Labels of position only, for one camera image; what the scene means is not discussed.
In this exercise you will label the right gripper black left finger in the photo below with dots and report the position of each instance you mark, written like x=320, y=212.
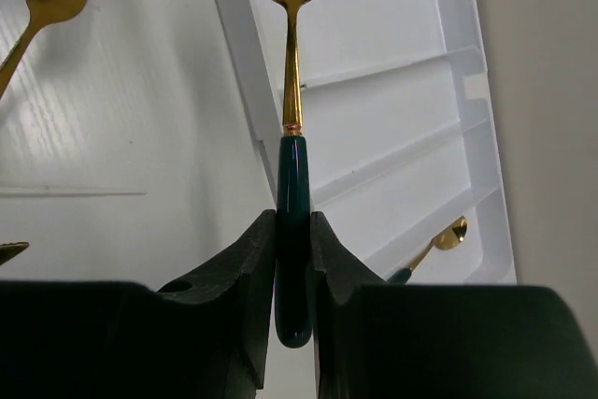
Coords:
x=202, y=335

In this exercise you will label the gold spoon green handle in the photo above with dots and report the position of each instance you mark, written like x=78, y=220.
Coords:
x=292, y=309
x=448, y=239

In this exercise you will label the white chopstick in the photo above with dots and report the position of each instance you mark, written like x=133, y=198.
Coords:
x=51, y=193

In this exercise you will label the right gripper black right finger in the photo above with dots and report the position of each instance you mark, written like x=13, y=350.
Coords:
x=377, y=340

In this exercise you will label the white cutlery tray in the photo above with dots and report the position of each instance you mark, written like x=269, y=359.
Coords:
x=400, y=135

